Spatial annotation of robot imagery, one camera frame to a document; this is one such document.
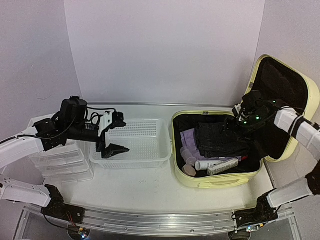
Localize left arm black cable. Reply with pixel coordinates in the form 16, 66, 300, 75
0, 107, 118, 226

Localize white lotion tube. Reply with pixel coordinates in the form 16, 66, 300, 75
194, 160, 223, 171

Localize lilac shirt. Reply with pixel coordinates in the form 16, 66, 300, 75
180, 128, 233, 161

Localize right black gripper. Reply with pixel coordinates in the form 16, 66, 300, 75
218, 112, 269, 144

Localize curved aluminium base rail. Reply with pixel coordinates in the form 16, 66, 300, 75
13, 203, 302, 240

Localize white perforated plastic basket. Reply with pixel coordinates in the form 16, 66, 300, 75
89, 118, 172, 169

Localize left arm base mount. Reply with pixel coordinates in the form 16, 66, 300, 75
41, 184, 85, 224

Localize white plastic drawer organizer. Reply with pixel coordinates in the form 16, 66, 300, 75
27, 140, 94, 184

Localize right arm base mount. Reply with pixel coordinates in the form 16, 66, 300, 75
231, 191, 279, 229

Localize clear plastic bottle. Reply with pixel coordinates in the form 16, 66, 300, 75
180, 147, 197, 167

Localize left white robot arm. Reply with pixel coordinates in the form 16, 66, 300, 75
0, 96, 129, 219

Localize white toothpaste box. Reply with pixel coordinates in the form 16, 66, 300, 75
207, 158, 239, 176

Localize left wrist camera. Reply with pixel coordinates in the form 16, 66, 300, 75
97, 111, 124, 137

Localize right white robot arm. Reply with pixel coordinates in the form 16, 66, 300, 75
229, 90, 320, 222

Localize black jeans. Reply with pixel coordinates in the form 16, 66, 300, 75
195, 122, 250, 158

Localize pale yellow hard-shell suitcase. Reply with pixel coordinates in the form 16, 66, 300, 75
172, 54, 320, 189

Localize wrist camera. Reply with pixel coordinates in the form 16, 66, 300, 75
97, 111, 124, 137
232, 102, 249, 122

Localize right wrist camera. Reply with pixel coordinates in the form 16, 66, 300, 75
232, 102, 249, 122

